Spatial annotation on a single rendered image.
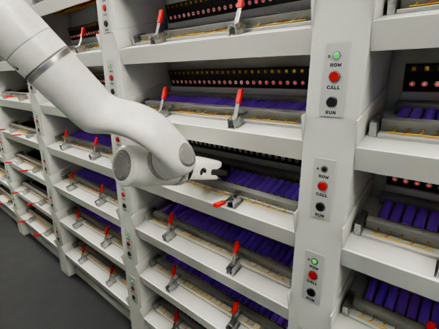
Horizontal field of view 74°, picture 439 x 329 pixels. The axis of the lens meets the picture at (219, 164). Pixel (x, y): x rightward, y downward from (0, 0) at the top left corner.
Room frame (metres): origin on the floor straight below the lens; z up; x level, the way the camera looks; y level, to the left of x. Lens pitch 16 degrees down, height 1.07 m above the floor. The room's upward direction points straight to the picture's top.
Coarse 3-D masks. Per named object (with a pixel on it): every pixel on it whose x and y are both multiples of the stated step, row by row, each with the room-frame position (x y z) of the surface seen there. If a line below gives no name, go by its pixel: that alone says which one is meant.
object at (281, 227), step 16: (240, 160) 0.86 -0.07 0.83; (256, 160) 0.82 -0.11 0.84; (160, 192) 0.84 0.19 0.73; (176, 192) 0.79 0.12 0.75; (192, 192) 0.77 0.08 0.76; (208, 192) 0.76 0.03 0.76; (208, 208) 0.71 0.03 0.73; (224, 208) 0.67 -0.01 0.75; (240, 208) 0.66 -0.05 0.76; (256, 208) 0.65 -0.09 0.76; (240, 224) 0.65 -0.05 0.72; (256, 224) 0.62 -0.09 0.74; (272, 224) 0.59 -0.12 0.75; (288, 224) 0.58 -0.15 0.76; (288, 240) 0.57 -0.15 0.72
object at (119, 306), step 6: (78, 270) 1.38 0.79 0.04; (84, 276) 1.34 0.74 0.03; (90, 282) 1.30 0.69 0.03; (96, 288) 1.26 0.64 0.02; (102, 288) 1.23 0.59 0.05; (102, 294) 1.23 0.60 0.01; (108, 294) 1.18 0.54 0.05; (108, 300) 1.19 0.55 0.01; (114, 300) 1.15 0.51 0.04; (114, 306) 1.15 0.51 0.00; (120, 306) 1.12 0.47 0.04; (126, 312) 1.09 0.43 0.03
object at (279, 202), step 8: (192, 184) 0.79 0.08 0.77; (208, 184) 0.77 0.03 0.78; (216, 184) 0.75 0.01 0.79; (224, 184) 0.74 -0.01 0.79; (232, 184) 0.73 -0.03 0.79; (216, 192) 0.73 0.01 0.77; (232, 192) 0.72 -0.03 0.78; (248, 192) 0.69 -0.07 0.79; (256, 192) 0.68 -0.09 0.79; (256, 200) 0.67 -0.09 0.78; (264, 200) 0.66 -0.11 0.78; (272, 200) 0.64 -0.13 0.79; (280, 200) 0.63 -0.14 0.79; (288, 200) 0.63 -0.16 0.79; (288, 208) 0.62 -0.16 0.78; (296, 208) 0.60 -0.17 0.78
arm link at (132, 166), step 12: (120, 156) 0.55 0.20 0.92; (132, 156) 0.54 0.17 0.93; (144, 156) 0.55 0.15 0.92; (120, 168) 0.54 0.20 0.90; (132, 168) 0.53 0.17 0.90; (144, 168) 0.54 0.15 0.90; (120, 180) 0.54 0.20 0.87; (132, 180) 0.52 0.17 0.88; (144, 180) 0.54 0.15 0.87; (156, 180) 0.56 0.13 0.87; (168, 180) 0.58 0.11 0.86
